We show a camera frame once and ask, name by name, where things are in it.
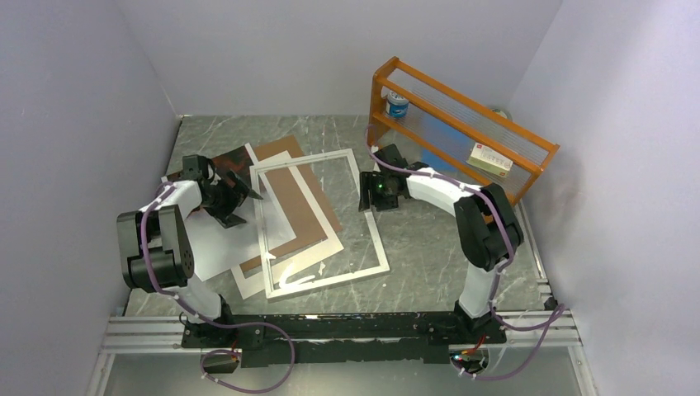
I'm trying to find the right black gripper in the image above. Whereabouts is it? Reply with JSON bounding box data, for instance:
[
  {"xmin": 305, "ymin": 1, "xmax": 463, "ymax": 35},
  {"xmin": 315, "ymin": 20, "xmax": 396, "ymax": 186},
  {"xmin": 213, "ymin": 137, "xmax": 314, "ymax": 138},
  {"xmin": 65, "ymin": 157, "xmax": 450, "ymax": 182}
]
[{"xmin": 358, "ymin": 172, "xmax": 398, "ymax": 213}]

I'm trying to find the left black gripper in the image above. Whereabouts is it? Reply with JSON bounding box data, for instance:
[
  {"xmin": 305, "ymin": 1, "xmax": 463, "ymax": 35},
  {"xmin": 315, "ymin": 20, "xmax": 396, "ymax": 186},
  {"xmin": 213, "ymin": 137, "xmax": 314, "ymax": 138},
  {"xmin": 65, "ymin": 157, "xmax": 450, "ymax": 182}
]
[{"xmin": 202, "ymin": 170, "xmax": 262, "ymax": 228}]

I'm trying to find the red autumn photo print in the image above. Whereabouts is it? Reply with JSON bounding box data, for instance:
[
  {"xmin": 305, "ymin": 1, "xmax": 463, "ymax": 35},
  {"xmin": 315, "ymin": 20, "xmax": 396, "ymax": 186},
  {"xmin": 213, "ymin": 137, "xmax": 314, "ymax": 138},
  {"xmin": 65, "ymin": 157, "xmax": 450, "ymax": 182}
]
[{"xmin": 185, "ymin": 177, "xmax": 296, "ymax": 281}]

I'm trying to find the white picture frame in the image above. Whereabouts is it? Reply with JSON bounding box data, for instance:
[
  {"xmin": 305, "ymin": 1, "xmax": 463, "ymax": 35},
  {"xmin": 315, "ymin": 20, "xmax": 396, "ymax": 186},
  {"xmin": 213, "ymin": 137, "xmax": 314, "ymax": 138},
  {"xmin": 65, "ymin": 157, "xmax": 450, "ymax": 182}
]
[{"xmin": 250, "ymin": 148, "xmax": 390, "ymax": 301}]

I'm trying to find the white mat board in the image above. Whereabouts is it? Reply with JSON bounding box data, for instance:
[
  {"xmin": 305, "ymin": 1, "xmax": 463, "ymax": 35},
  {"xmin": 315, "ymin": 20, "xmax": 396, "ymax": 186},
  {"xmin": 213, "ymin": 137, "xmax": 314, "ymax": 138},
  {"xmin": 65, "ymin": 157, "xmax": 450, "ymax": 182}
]
[{"xmin": 231, "ymin": 143, "xmax": 343, "ymax": 299}]

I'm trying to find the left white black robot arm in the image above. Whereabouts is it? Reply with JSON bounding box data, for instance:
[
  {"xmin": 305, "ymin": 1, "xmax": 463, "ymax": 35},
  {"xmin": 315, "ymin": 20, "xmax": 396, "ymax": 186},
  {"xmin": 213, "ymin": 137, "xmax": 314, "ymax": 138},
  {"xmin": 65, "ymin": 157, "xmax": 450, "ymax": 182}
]
[{"xmin": 116, "ymin": 154, "xmax": 261, "ymax": 347}]

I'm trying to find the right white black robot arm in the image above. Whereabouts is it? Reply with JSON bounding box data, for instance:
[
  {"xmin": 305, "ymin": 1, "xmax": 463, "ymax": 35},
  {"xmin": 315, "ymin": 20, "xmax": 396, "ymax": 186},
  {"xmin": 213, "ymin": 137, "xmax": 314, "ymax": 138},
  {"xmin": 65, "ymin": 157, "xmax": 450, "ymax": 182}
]
[{"xmin": 358, "ymin": 144, "xmax": 524, "ymax": 342}]

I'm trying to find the brown backing board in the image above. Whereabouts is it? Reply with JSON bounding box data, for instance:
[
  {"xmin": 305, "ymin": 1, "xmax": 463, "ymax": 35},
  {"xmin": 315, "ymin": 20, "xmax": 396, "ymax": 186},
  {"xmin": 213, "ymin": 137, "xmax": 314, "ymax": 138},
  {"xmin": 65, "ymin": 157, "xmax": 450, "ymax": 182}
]
[{"xmin": 251, "ymin": 136, "xmax": 342, "ymax": 257}]

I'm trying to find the blue paper sheet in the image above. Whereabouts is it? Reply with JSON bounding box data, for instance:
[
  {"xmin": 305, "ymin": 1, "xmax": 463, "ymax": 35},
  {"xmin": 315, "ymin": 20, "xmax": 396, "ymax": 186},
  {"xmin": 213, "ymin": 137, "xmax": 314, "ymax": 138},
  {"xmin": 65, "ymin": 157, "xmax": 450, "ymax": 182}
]
[{"xmin": 421, "ymin": 115, "xmax": 469, "ymax": 173}]

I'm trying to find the blue white can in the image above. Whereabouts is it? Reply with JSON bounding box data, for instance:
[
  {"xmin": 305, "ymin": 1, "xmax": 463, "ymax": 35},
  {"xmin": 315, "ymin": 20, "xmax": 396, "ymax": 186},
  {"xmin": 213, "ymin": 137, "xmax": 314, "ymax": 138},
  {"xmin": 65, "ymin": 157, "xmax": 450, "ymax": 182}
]
[{"xmin": 385, "ymin": 91, "xmax": 409, "ymax": 119}]

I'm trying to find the orange wooden shelf rack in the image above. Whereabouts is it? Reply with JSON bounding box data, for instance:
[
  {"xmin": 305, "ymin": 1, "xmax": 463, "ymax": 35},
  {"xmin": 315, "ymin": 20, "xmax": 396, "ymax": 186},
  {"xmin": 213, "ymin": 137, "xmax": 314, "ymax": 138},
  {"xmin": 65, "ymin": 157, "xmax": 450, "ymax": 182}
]
[{"xmin": 367, "ymin": 57, "xmax": 560, "ymax": 204}]

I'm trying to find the small cream red box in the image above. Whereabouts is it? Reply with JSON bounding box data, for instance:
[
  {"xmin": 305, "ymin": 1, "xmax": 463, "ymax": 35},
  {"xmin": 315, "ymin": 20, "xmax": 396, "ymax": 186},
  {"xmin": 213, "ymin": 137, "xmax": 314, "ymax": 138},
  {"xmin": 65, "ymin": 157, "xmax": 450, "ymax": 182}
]
[{"xmin": 466, "ymin": 143, "xmax": 513, "ymax": 177}]

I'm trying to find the tape roll behind shelf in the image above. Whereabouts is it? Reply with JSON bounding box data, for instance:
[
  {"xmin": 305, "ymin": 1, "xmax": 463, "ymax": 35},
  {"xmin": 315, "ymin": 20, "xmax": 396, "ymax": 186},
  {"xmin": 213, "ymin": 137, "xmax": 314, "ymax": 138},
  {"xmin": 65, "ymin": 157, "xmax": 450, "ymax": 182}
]
[{"xmin": 490, "ymin": 106, "xmax": 513, "ymax": 120}]

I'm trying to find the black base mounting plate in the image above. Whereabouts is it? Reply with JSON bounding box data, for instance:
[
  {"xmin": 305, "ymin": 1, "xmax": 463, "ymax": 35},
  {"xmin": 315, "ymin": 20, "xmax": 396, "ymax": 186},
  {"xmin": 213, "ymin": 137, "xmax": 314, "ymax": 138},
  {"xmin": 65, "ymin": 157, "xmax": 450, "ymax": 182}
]
[{"xmin": 182, "ymin": 309, "xmax": 507, "ymax": 368}]

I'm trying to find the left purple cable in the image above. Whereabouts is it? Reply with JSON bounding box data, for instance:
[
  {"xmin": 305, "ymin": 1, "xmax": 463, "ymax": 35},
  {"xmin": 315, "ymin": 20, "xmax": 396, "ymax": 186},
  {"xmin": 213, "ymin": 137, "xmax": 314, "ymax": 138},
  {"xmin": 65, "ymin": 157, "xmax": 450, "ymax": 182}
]
[{"xmin": 140, "ymin": 182, "xmax": 297, "ymax": 394}]

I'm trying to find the purple cable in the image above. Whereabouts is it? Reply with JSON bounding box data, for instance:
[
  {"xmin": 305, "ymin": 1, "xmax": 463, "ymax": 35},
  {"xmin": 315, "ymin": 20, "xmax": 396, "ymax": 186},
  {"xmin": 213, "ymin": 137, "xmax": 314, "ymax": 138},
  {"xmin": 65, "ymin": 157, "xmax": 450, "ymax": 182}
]
[
  {"xmin": 140, "ymin": 182, "xmax": 297, "ymax": 394},
  {"xmin": 365, "ymin": 124, "xmax": 566, "ymax": 383}
]

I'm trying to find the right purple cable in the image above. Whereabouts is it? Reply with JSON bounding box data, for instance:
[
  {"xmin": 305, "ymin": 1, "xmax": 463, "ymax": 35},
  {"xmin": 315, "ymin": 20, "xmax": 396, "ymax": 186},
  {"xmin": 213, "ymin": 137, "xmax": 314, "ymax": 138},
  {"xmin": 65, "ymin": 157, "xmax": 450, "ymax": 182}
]
[{"xmin": 365, "ymin": 124, "xmax": 566, "ymax": 383}]

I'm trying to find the aluminium rail frame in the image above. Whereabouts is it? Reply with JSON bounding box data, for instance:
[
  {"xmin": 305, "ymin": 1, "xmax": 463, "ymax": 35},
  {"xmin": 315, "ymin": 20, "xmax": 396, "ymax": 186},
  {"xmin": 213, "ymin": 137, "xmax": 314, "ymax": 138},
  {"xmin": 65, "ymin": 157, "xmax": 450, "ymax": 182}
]
[{"xmin": 85, "ymin": 202, "xmax": 598, "ymax": 396}]

